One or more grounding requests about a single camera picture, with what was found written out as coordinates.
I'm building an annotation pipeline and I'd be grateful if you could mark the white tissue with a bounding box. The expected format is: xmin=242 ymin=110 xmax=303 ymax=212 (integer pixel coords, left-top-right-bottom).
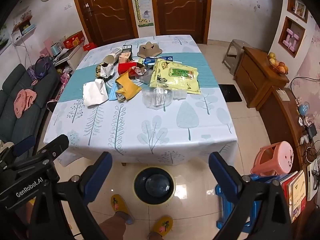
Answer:
xmin=83 ymin=79 xmax=108 ymax=107

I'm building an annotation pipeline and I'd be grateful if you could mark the orange snack wrapper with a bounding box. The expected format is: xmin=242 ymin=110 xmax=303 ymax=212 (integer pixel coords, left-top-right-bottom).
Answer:
xmin=116 ymin=71 xmax=142 ymax=102

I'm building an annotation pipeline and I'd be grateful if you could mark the clear plastic container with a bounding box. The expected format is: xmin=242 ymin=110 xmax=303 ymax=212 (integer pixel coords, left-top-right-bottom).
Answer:
xmin=142 ymin=87 xmax=187 ymax=111

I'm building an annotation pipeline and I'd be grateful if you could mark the red paper cup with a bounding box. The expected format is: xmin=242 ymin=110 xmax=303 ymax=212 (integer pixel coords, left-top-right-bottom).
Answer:
xmin=118 ymin=61 xmax=146 ymax=76

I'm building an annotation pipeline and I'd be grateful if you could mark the white paper cup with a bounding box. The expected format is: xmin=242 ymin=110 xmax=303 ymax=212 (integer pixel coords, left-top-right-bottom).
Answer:
xmin=103 ymin=48 xmax=122 ymax=64

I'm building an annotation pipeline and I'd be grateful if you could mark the yellow snack bag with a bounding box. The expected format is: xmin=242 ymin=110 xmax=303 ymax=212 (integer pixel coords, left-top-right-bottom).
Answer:
xmin=149 ymin=59 xmax=201 ymax=94

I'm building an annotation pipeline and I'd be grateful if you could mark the black green packet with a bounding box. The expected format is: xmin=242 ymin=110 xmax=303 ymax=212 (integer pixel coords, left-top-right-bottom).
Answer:
xmin=122 ymin=44 xmax=132 ymax=53

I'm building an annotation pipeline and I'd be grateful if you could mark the blue face mask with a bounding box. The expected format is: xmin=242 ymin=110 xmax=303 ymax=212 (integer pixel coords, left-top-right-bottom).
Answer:
xmin=108 ymin=82 xmax=118 ymax=101

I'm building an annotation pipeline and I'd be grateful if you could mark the yellow rim trash bin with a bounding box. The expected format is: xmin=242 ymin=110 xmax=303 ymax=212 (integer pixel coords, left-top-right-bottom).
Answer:
xmin=133 ymin=167 xmax=175 ymax=205

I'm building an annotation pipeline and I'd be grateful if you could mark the dark green sofa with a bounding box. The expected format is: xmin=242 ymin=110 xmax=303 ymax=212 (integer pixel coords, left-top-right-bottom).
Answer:
xmin=1 ymin=64 xmax=60 ymax=144

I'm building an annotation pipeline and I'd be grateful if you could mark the blue plastic stool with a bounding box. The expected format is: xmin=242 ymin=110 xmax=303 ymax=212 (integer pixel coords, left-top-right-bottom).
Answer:
xmin=215 ymin=173 xmax=283 ymax=230

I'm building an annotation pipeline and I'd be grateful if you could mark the left yellow slipper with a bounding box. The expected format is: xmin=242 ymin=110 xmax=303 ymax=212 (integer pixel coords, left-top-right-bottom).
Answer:
xmin=111 ymin=194 xmax=135 ymax=225

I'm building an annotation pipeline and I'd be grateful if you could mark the yellow slipper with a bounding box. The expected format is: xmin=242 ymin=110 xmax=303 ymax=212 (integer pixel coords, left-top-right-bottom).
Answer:
xmin=111 ymin=194 xmax=135 ymax=225
xmin=148 ymin=215 xmax=173 ymax=239

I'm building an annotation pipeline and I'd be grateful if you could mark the pink cloth on sofa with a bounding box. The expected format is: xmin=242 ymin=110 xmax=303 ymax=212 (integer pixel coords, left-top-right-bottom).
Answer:
xmin=14 ymin=89 xmax=37 ymax=119

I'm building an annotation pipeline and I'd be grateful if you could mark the pink plastic stool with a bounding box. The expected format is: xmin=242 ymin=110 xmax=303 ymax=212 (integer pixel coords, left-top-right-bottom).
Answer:
xmin=251 ymin=141 xmax=293 ymax=176

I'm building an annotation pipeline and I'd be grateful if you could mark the tree print tablecloth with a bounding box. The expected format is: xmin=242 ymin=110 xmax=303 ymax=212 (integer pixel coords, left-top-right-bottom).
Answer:
xmin=43 ymin=35 xmax=238 ymax=166

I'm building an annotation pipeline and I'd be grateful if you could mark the stack of books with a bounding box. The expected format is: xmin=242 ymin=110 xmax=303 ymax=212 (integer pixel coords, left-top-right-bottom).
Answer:
xmin=280 ymin=170 xmax=306 ymax=223

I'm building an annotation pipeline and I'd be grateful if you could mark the purple bag on sofa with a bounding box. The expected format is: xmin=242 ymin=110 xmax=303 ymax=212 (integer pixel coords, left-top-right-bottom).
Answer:
xmin=27 ymin=56 xmax=53 ymax=81

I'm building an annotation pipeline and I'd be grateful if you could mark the pink patterned umbrella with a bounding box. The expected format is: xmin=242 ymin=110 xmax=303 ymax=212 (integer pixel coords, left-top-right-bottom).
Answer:
xmin=46 ymin=73 xmax=71 ymax=113

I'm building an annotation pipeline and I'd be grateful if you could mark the right yellow slipper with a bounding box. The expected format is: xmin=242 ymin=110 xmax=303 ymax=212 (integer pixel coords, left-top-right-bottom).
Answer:
xmin=148 ymin=215 xmax=173 ymax=239

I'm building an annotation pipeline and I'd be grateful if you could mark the black floor mat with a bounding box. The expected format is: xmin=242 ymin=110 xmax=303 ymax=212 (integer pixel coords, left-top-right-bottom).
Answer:
xmin=219 ymin=84 xmax=242 ymax=102

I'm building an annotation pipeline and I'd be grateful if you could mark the brown wooden cabinet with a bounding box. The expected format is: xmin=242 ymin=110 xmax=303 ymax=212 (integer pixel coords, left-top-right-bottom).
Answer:
xmin=234 ymin=47 xmax=289 ymax=108

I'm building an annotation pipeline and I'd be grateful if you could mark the red gift box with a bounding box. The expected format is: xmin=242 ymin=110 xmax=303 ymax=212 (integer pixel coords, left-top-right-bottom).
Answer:
xmin=63 ymin=31 xmax=85 ymax=49

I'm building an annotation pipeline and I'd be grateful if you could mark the grey plastic stool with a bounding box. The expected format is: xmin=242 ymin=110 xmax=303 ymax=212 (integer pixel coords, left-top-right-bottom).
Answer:
xmin=222 ymin=39 xmax=251 ymax=75

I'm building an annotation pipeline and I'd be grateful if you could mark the fruit bowl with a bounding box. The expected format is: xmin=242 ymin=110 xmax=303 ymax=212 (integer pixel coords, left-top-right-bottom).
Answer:
xmin=267 ymin=52 xmax=289 ymax=75

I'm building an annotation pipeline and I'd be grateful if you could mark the left brown wooden door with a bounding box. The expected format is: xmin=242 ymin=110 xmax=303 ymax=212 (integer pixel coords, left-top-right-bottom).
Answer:
xmin=74 ymin=0 xmax=138 ymax=46

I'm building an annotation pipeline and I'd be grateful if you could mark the brown wooden door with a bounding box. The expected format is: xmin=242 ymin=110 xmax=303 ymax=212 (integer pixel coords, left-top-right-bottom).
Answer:
xmin=152 ymin=0 xmax=212 ymax=44
xmin=74 ymin=0 xmax=138 ymax=46

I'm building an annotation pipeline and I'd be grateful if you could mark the giraffe height chart poster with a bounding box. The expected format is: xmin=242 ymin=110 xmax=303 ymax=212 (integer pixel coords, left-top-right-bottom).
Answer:
xmin=133 ymin=0 xmax=154 ymax=28

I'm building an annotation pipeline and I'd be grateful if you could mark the right brown wooden door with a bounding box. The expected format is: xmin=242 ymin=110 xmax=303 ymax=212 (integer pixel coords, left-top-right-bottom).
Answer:
xmin=152 ymin=0 xmax=212 ymax=44

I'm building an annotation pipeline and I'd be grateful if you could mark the wall niche pink decoration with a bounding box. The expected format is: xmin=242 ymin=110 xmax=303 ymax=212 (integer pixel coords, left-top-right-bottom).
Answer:
xmin=278 ymin=16 xmax=305 ymax=58

